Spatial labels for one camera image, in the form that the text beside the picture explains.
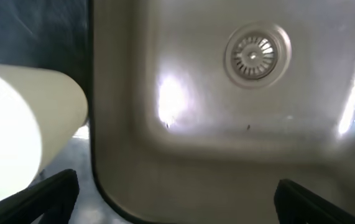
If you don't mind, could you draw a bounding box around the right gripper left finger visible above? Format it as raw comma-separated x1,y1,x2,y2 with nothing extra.
0,169,80,224

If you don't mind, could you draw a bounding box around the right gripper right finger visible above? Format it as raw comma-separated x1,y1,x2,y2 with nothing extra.
274,178,355,224

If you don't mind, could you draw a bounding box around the white cup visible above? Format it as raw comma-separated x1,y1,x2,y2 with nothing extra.
0,62,90,208

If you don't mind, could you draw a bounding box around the steel sink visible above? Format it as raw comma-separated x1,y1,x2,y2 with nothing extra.
88,0,355,224

